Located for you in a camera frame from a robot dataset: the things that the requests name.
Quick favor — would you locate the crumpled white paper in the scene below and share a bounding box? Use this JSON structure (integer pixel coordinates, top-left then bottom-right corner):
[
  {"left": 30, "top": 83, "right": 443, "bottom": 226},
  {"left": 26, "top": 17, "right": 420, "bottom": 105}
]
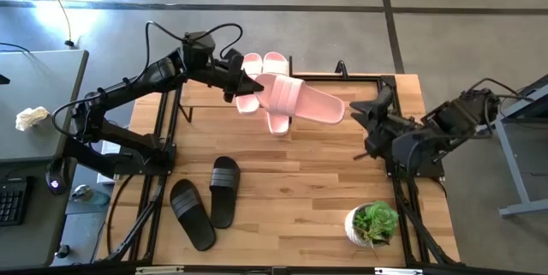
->
[{"left": 15, "top": 105, "right": 51, "bottom": 133}]

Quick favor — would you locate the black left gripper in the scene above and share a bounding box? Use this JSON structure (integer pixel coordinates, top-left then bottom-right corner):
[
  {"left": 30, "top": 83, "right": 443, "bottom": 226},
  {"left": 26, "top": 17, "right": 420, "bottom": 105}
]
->
[{"left": 221, "top": 47, "right": 265, "bottom": 105}]

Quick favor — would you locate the grey desk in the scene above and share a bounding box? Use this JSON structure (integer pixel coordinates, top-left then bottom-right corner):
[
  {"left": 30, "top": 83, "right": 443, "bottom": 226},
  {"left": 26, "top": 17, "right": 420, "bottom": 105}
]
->
[{"left": 0, "top": 49, "right": 90, "bottom": 270}]

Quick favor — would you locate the green plant in patterned pot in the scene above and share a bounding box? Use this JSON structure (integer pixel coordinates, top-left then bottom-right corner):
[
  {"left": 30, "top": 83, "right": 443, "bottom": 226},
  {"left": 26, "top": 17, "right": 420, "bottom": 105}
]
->
[{"left": 344, "top": 200, "right": 401, "bottom": 249}]

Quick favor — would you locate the grey computer mouse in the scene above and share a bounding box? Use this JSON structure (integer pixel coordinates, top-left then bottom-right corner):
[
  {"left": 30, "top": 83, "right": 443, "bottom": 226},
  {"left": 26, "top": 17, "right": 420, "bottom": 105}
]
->
[{"left": 70, "top": 183, "right": 95, "bottom": 203}]

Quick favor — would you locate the thin floor cable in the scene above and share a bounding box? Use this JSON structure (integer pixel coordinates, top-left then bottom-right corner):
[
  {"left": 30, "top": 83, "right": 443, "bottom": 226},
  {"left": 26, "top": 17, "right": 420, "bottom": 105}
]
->
[{"left": 33, "top": 0, "right": 76, "bottom": 49}]

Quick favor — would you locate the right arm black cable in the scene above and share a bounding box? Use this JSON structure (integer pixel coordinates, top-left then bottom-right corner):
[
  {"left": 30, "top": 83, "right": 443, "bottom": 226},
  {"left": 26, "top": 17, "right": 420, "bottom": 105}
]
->
[{"left": 466, "top": 76, "right": 534, "bottom": 109}]

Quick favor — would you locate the wooden shelf with black legs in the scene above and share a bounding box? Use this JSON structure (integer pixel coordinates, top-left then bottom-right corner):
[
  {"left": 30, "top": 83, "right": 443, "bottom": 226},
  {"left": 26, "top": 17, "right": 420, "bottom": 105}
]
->
[{"left": 178, "top": 54, "right": 295, "bottom": 125}]

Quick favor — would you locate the black rubber slide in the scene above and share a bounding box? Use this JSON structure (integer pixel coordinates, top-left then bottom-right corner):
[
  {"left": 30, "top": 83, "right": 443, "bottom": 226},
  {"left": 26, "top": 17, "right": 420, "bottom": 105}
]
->
[
  {"left": 208, "top": 156, "right": 242, "bottom": 230},
  {"left": 169, "top": 178, "right": 217, "bottom": 253}
]

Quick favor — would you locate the black table clamp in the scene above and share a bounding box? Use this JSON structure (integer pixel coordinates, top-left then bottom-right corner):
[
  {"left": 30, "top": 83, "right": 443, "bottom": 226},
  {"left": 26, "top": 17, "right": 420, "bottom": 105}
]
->
[{"left": 334, "top": 59, "right": 350, "bottom": 80}]

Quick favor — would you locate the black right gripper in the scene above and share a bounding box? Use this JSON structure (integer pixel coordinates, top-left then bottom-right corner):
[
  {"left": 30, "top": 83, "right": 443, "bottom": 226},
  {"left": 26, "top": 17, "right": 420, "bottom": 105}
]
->
[{"left": 349, "top": 100, "right": 412, "bottom": 161}]

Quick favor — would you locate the black keyboard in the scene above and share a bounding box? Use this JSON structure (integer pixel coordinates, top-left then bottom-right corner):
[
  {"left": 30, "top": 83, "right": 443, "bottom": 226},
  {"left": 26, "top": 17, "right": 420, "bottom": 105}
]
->
[{"left": 0, "top": 176, "right": 29, "bottom": 228}]

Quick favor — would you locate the grey metal side table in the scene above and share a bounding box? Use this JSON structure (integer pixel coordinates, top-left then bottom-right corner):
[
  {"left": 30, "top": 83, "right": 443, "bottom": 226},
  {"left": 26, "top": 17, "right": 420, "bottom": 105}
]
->
[{"left": 495, "top": 73, "right": 548, "bottom": 218}]

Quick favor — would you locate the black puck with indicator light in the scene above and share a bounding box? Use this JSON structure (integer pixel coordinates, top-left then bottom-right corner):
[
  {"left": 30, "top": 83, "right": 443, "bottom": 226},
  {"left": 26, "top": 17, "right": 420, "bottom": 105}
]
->
[{"left": 45, "top": 157, "right": 79, "bottom": 196}]

